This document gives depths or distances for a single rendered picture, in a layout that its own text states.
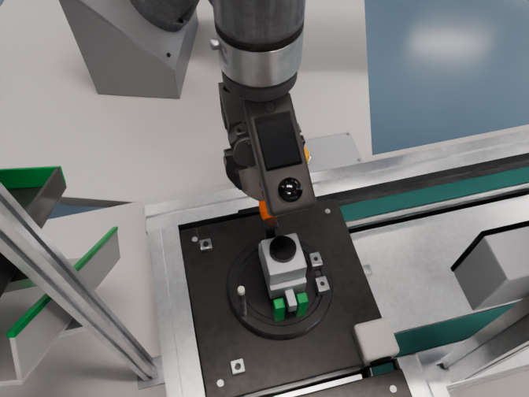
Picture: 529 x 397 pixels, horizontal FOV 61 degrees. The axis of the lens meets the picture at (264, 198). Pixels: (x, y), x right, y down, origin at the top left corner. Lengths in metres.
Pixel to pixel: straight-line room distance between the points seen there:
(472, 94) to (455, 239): 1.69
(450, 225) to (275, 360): 0.36
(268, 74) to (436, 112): 1.91
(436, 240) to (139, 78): 0.64
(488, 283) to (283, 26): 0.26
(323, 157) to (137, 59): 0.41
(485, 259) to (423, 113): 1.88
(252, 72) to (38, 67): 0.82
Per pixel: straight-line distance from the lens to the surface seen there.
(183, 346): 0.62
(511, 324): 0.48
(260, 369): 0.59
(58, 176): 0.46
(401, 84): 2.35
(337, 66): 1.06
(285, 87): 0.42
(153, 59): 0.93
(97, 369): 0.75
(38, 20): 1.29
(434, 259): 0.75
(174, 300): 0.65
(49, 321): 0.45
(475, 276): 0.42
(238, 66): 0.40
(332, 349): 0.60
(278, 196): 0.42
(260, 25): 0.36
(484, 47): 2.71
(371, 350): 0.59
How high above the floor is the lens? 1.55
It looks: 57 degrees down
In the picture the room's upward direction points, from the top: straight up
